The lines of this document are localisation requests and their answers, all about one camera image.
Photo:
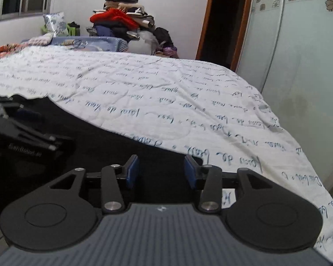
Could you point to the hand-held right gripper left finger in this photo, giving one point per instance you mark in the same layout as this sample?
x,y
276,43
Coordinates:
x,y
132,173

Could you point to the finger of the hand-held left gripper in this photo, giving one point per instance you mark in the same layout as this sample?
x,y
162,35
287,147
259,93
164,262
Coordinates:
x,y
38,137
27,112

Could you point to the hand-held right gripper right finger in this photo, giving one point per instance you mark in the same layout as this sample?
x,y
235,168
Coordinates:
x,y
189,171

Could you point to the black pants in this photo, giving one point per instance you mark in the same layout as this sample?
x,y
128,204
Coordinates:
x,y
100,135

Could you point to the orange floral blanket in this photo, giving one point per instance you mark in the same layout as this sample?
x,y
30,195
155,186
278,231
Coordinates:
x,y
5,49

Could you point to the pink floral cloth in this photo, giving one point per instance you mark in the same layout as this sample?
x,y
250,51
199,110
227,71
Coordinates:
x,y
41,39

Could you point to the white script-print blanket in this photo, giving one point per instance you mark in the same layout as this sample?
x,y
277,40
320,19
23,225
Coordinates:
x,y
169,97

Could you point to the blue floral pillow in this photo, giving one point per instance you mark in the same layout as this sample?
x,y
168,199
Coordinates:
x,y
55,23

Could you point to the green bag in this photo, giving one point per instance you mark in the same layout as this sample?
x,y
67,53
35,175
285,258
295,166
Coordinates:
x,y
72,29

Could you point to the purple cloth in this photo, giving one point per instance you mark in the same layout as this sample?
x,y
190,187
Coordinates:
x,y
169,52

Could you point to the white plastic bag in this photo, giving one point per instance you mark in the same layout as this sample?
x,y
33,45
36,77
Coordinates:
x,y
143,43

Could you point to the pile of clothes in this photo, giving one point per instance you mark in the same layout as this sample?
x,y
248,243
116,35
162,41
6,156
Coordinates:
x,y
122,16

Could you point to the black cloth bundle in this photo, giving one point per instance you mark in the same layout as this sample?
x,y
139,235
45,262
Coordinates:
x,y
163,37

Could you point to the glass wardrobe door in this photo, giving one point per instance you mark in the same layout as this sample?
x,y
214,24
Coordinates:
x,y
308,61

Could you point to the wooden door frame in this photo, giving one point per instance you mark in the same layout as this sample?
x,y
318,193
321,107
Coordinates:
x,y
205,19

